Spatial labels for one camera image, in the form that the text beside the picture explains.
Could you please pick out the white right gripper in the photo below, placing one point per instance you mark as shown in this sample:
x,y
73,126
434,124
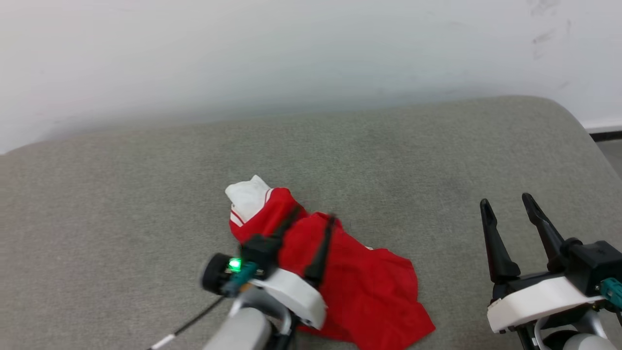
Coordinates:
x,y
534,299

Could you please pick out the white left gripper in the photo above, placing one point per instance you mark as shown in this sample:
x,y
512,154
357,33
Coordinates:
x,y
296,294

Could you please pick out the red garment with white trim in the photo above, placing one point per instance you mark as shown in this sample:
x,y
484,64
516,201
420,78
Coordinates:
x,y
374,287

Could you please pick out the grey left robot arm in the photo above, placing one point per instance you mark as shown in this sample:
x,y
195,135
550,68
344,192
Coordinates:
x,y
240,330

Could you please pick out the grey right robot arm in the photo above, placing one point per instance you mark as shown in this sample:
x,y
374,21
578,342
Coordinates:
x,y
578,338

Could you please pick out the grey fabric sofa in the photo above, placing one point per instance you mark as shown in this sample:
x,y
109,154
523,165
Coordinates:
x,y
121,204

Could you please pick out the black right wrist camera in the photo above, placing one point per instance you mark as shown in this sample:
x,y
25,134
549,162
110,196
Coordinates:
x,y
593,262

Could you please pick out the black wall baseboard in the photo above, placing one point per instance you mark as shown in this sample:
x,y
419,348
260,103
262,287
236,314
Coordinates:
x,y
607,135

